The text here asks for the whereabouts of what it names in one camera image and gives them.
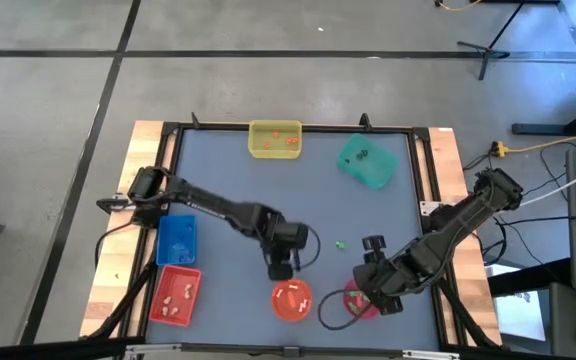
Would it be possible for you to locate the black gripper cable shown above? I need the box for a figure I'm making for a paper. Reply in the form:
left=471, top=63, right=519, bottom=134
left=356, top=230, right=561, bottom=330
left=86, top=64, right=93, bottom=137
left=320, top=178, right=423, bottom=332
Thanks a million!
left=316, top=288, right=374, bottom=332
left=291, top=224, right=322, bottom=271

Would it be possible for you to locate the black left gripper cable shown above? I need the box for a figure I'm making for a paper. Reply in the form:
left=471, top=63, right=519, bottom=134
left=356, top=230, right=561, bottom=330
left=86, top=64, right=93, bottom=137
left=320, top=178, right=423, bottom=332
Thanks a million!
left=291, top=224, right=322, bottom=271

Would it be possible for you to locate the black desk foot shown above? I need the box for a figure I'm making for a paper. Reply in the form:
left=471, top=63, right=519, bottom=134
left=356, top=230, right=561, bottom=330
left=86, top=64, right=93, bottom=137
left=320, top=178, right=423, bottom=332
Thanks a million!
left=511, top=94, right=576, bottom=137

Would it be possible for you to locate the yellow power plug cable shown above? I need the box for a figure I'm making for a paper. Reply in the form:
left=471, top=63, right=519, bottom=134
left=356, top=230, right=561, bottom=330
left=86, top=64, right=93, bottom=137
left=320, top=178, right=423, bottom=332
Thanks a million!
left=490, top=125, right=576, bottom=157

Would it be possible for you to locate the black tripod stand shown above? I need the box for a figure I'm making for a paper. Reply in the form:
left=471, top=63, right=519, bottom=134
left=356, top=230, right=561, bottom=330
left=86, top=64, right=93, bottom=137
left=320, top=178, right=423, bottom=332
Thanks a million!
left=456, top=0, right=527, bottom=81

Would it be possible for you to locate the yellow hanging cord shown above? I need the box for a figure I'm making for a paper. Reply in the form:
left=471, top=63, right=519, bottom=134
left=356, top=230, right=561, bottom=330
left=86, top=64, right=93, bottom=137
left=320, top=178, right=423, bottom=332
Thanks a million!
left=435, top=0, right=484, bottom=13

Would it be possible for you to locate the round orange plastic bowl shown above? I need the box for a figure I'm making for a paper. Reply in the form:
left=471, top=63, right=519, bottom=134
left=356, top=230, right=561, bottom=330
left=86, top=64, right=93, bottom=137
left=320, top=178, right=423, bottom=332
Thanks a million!
left=271, top=278, right=315, bottom=323

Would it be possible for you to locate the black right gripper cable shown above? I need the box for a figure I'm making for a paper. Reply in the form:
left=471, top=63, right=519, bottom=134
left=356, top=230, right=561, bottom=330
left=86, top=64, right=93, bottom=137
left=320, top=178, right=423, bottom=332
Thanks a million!
left=316, top=288, right=374, bottom=332

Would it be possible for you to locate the dark grey box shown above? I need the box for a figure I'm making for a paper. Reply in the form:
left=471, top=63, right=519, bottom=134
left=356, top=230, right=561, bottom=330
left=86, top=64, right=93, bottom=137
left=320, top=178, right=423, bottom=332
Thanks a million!
left=547, top=282, right=576, bottom=360

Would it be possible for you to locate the blue plastic basket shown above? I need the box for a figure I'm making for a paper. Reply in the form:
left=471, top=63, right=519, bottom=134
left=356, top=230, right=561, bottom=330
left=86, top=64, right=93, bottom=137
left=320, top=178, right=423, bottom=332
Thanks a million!
left=155, top=213, right=199, bottom=267

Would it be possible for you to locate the red plastic basket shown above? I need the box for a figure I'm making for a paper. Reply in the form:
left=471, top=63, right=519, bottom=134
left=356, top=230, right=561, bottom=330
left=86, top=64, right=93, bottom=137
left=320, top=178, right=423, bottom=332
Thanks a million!
left=148, top=264, right=204, bottom=328

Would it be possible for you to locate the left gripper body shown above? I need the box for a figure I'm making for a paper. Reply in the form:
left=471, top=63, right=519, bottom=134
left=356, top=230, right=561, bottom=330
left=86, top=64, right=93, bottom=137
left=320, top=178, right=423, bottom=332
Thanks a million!
left=266, top=248, right=301, bottom=283

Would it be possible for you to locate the black table rig frame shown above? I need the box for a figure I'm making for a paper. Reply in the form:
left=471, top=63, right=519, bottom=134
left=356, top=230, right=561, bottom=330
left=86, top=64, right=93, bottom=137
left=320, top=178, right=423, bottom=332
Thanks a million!
left=80, top=112, right=503, bottom=360

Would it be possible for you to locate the round pink plastic bowl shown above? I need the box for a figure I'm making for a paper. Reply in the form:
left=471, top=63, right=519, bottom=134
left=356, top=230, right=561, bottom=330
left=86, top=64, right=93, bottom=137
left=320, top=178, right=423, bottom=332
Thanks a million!
left=342, top=278, right=382, bottom=322

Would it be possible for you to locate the white sheet on floor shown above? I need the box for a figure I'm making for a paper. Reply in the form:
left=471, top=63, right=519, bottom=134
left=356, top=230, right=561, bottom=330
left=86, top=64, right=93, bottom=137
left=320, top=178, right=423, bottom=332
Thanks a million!
left=491, top=291, right=548, bottom=343

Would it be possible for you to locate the teal green block right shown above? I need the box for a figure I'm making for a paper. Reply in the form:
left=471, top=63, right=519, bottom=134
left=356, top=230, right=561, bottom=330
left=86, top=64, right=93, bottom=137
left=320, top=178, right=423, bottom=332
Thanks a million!
left=336, top=132, right=401, bottom=191

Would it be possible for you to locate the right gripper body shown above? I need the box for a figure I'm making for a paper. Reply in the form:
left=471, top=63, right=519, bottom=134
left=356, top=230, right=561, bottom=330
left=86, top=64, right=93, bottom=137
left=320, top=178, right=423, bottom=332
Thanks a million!
left=366, top=290, right=405, bottom=317

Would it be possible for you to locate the yellow plastic bin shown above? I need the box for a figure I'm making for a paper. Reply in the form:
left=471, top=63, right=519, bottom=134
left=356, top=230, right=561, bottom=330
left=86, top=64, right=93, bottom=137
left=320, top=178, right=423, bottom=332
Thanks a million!
left=247, top=118, right=304, bottom=160

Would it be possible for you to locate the black clamp bracket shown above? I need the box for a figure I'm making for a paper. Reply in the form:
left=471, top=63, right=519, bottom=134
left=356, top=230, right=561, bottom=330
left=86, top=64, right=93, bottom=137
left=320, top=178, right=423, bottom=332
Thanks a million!
left=95, top=197, right=135, bottom=215

